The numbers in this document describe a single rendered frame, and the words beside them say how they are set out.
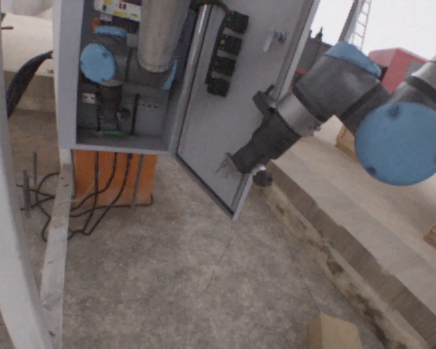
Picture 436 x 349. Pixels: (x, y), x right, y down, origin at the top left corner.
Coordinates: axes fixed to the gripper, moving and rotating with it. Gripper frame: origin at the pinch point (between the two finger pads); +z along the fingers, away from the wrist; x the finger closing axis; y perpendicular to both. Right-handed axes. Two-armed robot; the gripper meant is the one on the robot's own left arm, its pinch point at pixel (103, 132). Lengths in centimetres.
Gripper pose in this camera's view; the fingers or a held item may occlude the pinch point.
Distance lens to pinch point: 97.9
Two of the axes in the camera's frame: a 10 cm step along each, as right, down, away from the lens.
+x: -2.5, -7.0, 6.7
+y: 9.3, 0.2, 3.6
